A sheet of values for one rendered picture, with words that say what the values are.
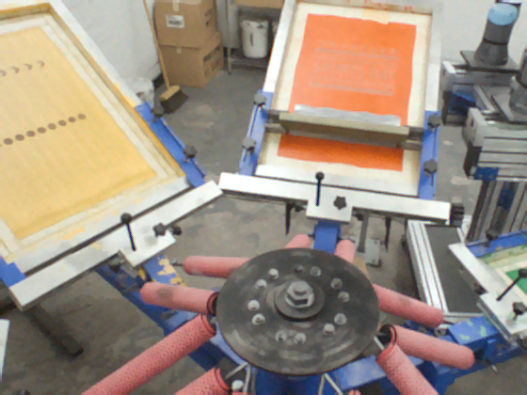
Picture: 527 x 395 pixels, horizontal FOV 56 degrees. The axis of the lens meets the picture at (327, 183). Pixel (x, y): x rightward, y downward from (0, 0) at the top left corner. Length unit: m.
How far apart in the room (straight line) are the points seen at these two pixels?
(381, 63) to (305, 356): 1.19
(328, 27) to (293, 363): 1.33
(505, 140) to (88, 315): 2.12
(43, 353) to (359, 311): 2.00
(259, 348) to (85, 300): 2.07
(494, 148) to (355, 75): 0.59
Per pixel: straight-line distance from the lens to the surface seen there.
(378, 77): 1.75
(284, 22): 1.86
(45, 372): 2.63
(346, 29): 1.88
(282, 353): 0.85
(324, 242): 1.38
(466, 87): 2.33
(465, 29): 5.38
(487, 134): 1.88
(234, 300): 0.92
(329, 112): 1.66
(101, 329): 2.70
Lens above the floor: 1.99
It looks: 35 degrees down
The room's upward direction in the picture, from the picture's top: 5 degrees clockwise
